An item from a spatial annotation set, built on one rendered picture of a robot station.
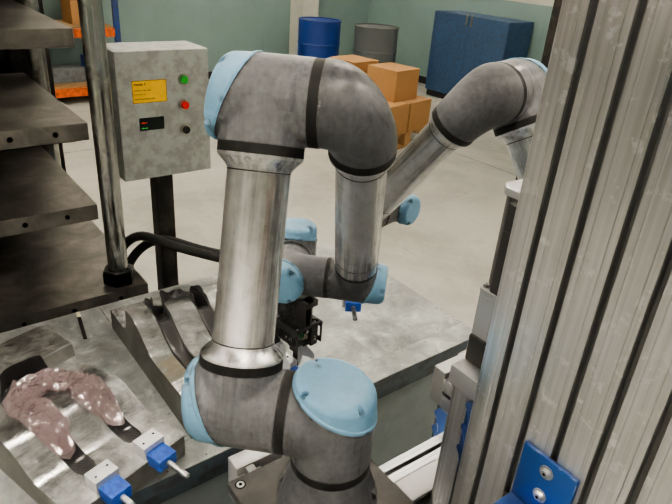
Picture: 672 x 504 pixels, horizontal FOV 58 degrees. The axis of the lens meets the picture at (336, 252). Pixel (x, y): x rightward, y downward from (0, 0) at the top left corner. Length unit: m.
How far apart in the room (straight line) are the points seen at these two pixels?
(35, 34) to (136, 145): 0.42
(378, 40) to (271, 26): 1.87
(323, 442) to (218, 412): 0.14
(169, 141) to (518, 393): 1.54
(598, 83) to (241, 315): 0.50
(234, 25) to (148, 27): 1.24
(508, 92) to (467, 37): 7.24
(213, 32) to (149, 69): 6.89
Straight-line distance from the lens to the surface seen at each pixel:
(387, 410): 1.80
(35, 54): 2.46
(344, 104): 0.76
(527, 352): 0.74
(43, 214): 1.94
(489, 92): 1.12
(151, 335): 1.55
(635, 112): 0.61
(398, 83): 6.13
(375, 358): 1.66
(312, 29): 8.44
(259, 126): 0.77
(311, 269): 1.07
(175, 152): 2.07
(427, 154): 1.17
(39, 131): 1.86
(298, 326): 1.25
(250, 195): 0.78
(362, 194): 0.86
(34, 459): 1.35
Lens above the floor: 1.79
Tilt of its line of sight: 27 degrees down
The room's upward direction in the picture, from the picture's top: 4 degrees clockwise
